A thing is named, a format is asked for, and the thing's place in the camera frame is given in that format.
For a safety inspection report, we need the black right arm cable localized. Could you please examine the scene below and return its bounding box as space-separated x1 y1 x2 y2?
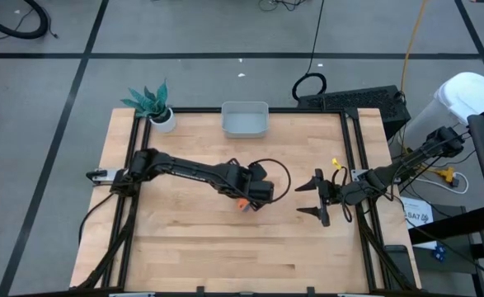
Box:
331 166 355 224

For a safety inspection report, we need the black perforated computer case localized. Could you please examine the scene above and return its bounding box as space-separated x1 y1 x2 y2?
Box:
297 84 413 141

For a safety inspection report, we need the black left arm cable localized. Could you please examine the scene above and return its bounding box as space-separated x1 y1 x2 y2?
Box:
249 158 293 205

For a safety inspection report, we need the white printed paper sheet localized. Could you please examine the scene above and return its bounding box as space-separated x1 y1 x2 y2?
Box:
399 196 436 251

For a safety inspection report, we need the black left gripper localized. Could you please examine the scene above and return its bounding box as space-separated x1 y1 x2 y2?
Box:
224 158 275 212

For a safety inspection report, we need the green snake plant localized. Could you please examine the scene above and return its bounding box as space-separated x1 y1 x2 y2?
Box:
120 78 171 121

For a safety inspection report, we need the thick black hose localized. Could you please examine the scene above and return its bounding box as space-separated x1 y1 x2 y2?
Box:
0 0 50 40

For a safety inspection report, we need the grey plastic basket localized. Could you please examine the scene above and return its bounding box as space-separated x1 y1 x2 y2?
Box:
220 101 270 139

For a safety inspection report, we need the black hanging cable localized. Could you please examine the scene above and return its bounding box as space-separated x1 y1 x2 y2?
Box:
291 0 329 102

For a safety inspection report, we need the dark tablet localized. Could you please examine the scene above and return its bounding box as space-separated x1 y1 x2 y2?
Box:
383 243 417 290

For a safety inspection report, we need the yellow hanging cable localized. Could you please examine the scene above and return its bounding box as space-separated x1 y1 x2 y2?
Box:
398 0 430 144

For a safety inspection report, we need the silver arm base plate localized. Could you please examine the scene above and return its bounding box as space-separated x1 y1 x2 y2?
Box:
86 166 121 185

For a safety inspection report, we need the white lidded bin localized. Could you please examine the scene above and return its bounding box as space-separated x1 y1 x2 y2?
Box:
402 71 484 147

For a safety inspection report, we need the black cable bundle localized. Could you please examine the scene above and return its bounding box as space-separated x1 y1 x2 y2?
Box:
258 0 309 12

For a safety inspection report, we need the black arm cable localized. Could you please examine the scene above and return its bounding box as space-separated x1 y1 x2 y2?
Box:
331 166 355 224
249 158 293 205

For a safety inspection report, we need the black beam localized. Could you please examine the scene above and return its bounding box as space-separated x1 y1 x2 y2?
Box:
407 205 484 246

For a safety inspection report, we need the black aluminium table frame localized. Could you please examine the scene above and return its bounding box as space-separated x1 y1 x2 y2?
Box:
74 106 418 297

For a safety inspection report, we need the white plant pot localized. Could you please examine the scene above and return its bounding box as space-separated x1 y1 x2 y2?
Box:
149 107 177 134

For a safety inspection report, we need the white power cable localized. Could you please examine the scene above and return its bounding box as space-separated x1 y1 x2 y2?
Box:
413 170 471 196

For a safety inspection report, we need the yellow power plug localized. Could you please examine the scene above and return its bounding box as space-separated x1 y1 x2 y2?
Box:
430 165 458 183

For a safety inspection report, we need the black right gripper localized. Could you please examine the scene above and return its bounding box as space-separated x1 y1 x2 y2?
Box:
294 167 355 228

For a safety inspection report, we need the small blue object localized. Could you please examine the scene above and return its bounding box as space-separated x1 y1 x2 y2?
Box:
431 244 448 262

